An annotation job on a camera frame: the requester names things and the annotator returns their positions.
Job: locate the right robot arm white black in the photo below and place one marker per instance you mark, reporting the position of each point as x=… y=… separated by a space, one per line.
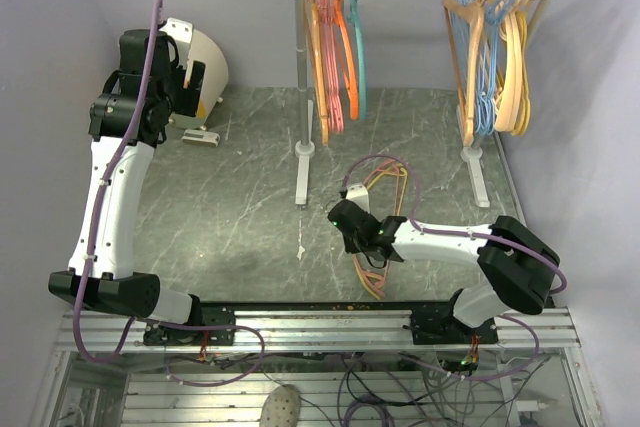
x=518 y=268

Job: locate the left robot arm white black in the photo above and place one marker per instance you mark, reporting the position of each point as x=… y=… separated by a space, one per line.
x=128 y=121

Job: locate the hung yellow hangers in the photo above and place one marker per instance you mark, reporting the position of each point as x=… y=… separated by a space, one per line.
x=513 y=79

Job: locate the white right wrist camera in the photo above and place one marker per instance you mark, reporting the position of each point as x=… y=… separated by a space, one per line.
x=358 y=194

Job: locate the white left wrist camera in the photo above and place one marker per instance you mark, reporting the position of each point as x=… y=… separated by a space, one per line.
x=181 y=34

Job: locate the orange plastic hanger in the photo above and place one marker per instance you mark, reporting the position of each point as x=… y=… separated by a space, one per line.
x=346 y=61

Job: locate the metal clothes rack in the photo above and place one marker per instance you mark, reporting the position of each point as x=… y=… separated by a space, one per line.
x=302 y=162

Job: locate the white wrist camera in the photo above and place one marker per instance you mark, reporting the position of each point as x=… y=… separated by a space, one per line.
x=358 y=194
x=181 y=34

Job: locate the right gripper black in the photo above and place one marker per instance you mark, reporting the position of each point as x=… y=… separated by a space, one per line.
x=349 y=246

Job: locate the white perforated shoe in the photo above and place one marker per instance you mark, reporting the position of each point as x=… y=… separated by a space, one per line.
x=281 y=408

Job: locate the hung beige hangers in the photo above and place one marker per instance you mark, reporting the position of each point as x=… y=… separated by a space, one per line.
x=503 y=116

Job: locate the hung blue hangers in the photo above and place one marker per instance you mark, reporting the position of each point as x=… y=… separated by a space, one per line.
x=491 y=56

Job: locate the teal plastic hanger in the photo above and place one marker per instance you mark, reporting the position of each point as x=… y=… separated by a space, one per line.
x=354 y=19

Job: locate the brown wooden hanger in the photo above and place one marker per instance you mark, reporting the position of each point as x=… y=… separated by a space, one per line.
x=312 y=23

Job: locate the round beige drawer box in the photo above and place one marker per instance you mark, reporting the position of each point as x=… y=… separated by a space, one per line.
x=216 y=78

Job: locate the aluminium mounting rail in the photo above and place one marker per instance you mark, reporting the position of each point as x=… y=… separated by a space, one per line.
x=345 y=331

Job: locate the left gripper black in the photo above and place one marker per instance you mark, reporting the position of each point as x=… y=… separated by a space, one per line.
x=187 y=98

